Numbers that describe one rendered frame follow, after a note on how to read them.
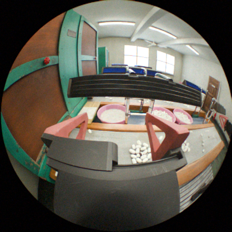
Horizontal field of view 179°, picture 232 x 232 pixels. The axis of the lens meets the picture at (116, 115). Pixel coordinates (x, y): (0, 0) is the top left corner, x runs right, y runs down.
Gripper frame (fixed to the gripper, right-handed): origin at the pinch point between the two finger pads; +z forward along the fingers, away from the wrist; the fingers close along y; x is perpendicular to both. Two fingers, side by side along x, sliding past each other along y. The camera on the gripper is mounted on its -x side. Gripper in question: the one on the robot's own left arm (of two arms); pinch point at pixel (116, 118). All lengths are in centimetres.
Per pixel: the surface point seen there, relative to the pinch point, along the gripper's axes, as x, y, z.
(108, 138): 33.0, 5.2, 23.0
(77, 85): -1.2, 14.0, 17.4
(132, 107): 32, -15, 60
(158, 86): -1.5, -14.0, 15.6
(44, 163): 24.9, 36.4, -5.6
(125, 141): 33.0, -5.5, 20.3
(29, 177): 77, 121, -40
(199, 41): -178, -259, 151
